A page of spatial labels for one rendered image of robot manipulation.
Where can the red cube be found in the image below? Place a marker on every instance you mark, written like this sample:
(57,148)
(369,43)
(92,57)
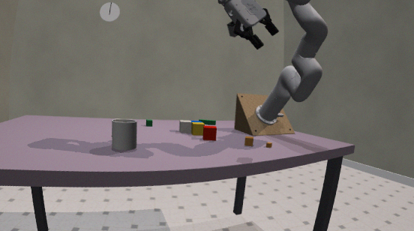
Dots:
(209,132)

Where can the green wooden bar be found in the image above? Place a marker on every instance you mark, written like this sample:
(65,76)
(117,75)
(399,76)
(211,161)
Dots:
(208,122)

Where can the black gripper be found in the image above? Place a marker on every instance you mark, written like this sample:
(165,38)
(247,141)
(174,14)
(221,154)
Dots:
(246,13)

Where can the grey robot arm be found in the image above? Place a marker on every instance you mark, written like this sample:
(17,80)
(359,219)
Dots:
(301,78)

